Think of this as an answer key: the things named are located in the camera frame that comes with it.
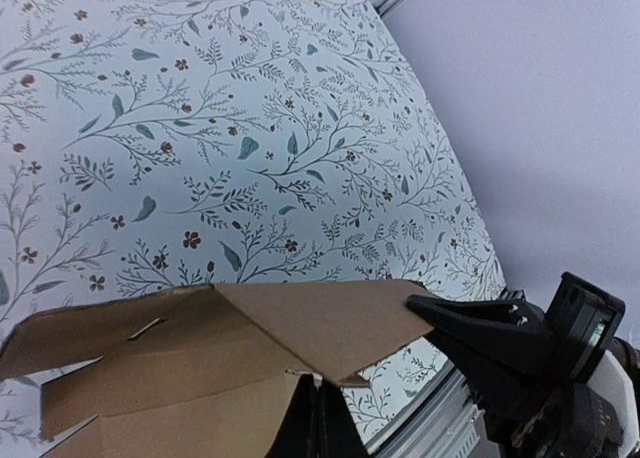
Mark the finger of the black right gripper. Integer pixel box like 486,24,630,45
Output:
405,295,555,418

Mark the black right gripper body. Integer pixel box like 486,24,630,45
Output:
485,272,639,457

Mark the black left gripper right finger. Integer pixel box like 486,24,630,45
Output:
319,381,369,458

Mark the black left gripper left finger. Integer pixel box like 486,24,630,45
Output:
265,374,319,458

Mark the brown cardboard box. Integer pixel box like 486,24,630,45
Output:
1,280,430,457

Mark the floral patterned table mat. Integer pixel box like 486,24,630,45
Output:
0,0,506,447

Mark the aluminium front rail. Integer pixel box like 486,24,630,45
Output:
366,362,481,458

